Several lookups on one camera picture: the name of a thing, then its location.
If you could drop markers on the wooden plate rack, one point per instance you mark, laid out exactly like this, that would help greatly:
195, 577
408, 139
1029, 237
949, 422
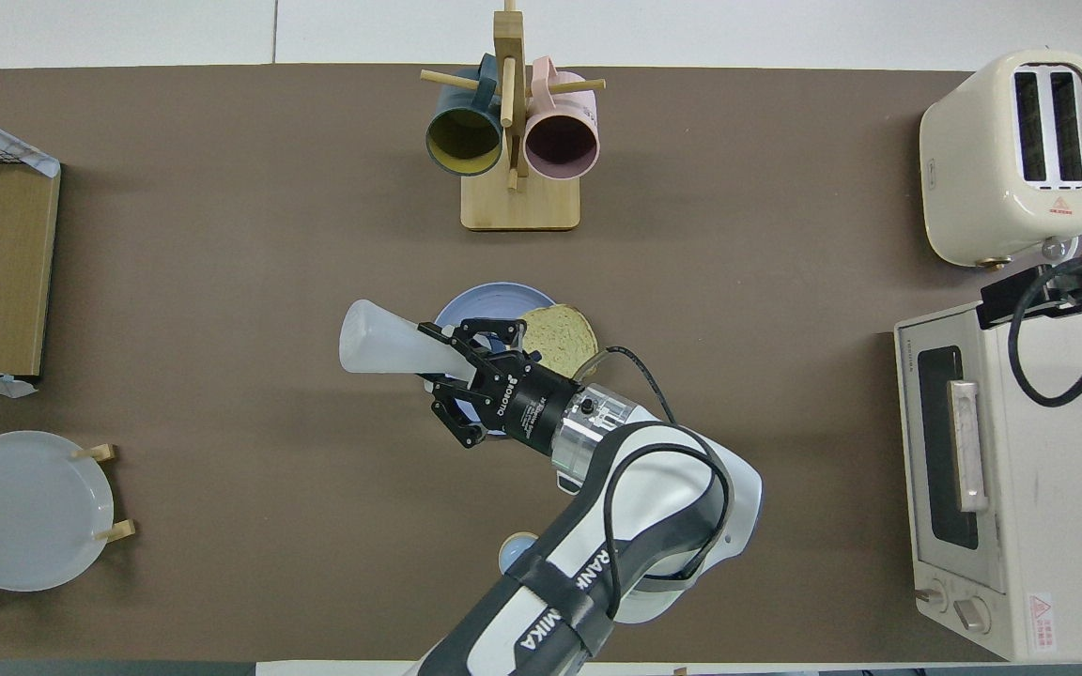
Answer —
104, 453

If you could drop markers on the seasoning bottle with navy cap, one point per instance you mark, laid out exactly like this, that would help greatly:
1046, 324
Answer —
381, 343

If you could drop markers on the white toaster oven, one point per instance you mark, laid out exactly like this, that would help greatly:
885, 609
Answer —
1048, 526

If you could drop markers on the small blue call bell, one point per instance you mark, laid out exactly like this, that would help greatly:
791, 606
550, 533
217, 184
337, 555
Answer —
511, 554

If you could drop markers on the blue round plate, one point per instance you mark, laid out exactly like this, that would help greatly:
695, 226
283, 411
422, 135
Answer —
494, 296

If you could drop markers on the grey plate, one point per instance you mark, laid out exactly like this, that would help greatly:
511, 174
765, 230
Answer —
24, 512

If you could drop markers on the brown table mat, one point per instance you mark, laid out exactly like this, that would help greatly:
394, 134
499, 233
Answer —
222, 282

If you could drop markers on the toasted bread slice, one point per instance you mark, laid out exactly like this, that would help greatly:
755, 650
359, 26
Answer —
564, 338

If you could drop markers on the wooden mug tree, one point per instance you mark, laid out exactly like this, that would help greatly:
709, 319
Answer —
522, 207

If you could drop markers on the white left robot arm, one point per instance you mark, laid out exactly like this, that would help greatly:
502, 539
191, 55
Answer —
654, 507

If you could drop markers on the teal mug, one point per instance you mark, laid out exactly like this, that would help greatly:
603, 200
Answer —
463, 141

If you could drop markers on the pink mug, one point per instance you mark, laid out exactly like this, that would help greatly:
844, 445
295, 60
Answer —
562, 141

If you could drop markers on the cream two-slot toaster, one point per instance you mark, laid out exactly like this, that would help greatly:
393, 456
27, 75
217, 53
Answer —
982, 160

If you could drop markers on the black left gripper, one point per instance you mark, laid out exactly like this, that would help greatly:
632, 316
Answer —
522, 404

